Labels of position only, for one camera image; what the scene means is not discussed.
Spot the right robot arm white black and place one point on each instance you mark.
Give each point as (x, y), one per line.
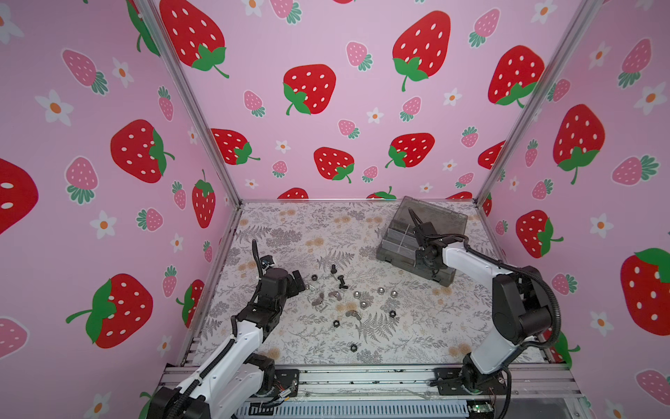
(525, 311)

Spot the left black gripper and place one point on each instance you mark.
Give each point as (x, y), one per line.
(293, 290)

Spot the grey plastic compartment box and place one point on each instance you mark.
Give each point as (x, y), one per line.
(398, 244)

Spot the silver wing nut left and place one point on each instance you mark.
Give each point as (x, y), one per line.
(319, 300)

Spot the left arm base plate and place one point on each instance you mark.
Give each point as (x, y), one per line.
(284, 379)

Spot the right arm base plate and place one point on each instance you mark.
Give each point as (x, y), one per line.
(467, 381)

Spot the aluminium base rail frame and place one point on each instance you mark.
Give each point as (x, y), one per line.
(402, 391)

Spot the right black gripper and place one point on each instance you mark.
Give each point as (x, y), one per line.
(424, 236)

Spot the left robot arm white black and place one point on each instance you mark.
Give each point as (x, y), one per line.
(235, 371)

